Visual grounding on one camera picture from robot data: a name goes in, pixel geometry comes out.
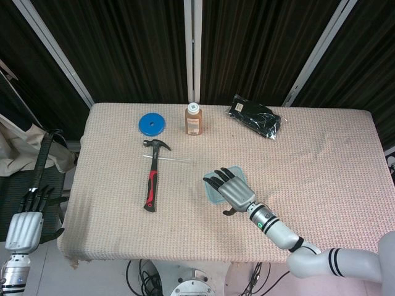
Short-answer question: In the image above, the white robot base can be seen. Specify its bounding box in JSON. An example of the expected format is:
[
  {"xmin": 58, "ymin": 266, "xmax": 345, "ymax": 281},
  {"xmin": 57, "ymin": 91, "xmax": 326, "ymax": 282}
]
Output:
[{"xmin": 154, "ymin": 260, "xmax": 231, "ymax": 296}]

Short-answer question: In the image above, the white metal frame post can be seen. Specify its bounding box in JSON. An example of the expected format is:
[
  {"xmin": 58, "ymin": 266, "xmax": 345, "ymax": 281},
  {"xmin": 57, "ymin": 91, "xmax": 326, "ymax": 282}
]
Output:
[
  {"xmin": 183, "ymin": 0, "xmax": 202, "ymax": 105},
  {"xmin": 283, "ymin": 0, "xmax": 359, "ymax": 107},
  {"xmin": 12, "ymin": 0, "xmax": 95, "ymax": 109}
]

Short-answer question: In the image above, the beige jacket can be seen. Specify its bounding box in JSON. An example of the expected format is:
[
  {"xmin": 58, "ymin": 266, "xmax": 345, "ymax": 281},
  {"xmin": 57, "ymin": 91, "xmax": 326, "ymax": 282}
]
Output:
[{"xmin": 0, "ymin": 113, "xmax": 77, "ymax": 177}]

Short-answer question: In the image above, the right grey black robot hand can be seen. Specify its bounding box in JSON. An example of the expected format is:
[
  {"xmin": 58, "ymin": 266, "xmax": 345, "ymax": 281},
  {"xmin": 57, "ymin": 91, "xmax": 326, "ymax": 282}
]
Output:
[{"xmin": 202, "ymin": 167, "xmax": 257, "ymax": 216}]

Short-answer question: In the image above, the blue round disc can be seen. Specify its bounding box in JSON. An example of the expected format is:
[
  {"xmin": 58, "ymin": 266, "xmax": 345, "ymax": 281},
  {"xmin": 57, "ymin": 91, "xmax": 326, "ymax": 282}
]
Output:
[{"xmin": 138, "ymin": 113, "xmax": 167, "ymax": 137}]

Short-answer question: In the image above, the black item in plastic bag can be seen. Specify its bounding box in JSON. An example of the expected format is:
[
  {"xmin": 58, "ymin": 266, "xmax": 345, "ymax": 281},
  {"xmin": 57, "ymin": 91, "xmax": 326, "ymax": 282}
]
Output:
[{"xmin": 224, "ymin": 94, "xmax": 282, "ymax": 141}]

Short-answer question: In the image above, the black office chair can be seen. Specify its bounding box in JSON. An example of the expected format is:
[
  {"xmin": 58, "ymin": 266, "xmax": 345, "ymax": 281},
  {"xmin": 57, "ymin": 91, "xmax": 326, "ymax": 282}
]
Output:
[{"xmin": 0, "ymin": 128, "xmax": 78, "ymax": 244}]

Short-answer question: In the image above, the black cable bundle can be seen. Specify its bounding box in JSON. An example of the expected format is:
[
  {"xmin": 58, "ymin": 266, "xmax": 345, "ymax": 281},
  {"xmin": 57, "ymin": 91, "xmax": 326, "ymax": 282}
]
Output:
[
  {"xmin": 240, "ymin": 261, "xmax": 293, "ymax": 296},
  {"xmin": 125, "ymin": 258, "xmax": 164, "ymax": 296}
]

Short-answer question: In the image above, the black white printed sign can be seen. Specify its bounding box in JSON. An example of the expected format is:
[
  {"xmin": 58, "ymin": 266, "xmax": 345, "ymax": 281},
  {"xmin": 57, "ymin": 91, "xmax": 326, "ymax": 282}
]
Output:
[{"xmin": 385, "ymin": 147, "xmax": 395, "ymax": 186}]

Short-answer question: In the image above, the teal container lid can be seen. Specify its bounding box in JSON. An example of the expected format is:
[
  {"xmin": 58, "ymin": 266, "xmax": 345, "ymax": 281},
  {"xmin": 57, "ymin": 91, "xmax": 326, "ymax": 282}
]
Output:
[{"xmin": 203, "ymin": 165, "xmax": 247, "ymax": 205}]

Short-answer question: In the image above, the beige waffle tablecloth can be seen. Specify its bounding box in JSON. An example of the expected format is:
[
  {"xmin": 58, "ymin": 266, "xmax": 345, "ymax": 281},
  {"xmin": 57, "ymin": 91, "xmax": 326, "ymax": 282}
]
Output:
[{"xmin": 57, "ymin": 102, "xmax": 395, "ymax": 269}]

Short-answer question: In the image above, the clear thin plastic tube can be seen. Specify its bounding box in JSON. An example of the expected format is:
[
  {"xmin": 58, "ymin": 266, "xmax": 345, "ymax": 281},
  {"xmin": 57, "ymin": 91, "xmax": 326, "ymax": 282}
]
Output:
[{"xmin": 142, "ymin": 155, "xmax": 191, "ymax": 162}]

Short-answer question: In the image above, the black red claw hammer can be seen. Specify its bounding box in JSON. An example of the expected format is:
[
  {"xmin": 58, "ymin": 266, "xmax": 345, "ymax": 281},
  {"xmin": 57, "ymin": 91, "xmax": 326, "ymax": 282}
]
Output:
[{"xmin": 143, "ymin": 139, "xmax": 172, "ymax": 213}]

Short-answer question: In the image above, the brown juice bottle white cap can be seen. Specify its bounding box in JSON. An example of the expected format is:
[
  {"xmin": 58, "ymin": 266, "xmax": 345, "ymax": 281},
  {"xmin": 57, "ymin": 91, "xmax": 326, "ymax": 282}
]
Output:
[{"xmin": 184, "ymin": 102, "xmax": 205, "ymax": 136}]

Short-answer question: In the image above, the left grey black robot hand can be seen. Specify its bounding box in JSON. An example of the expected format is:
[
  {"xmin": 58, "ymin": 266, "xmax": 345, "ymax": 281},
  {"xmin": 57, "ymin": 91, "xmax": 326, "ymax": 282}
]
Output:
[{"xmin": 4, "ymin": 184, "xmax": 65, "ymax": 255}]

